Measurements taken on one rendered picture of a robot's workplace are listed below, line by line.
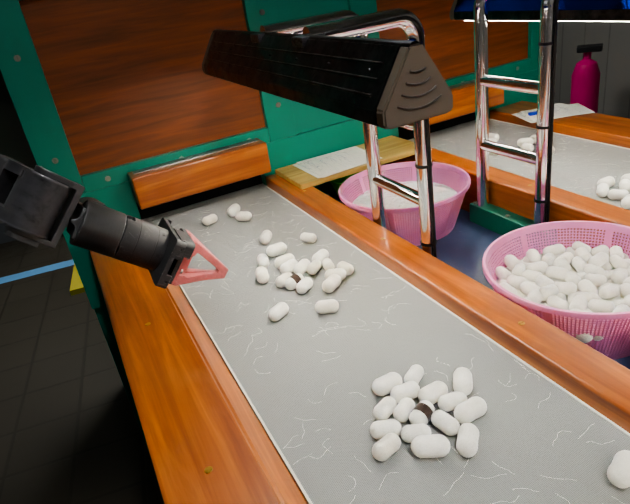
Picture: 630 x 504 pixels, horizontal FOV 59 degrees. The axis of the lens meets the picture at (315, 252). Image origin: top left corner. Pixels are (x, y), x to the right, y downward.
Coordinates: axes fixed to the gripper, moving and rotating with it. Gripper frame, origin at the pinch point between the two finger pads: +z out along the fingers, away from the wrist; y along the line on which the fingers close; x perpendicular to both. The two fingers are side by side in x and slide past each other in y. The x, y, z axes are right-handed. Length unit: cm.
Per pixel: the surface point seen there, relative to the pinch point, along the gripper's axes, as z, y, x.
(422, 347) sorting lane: 20.6, -19.9, -4.7
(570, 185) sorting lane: 60, 6, -38
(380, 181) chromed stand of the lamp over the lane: 23.8, 10.4, -21.4
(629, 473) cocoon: 22, -47, -8
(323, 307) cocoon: 14.1, -5.7, -1.5
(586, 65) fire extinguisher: 208, 158, -132
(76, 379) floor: 21, 121, 88
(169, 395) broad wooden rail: -4.7, -13.1, 12.7
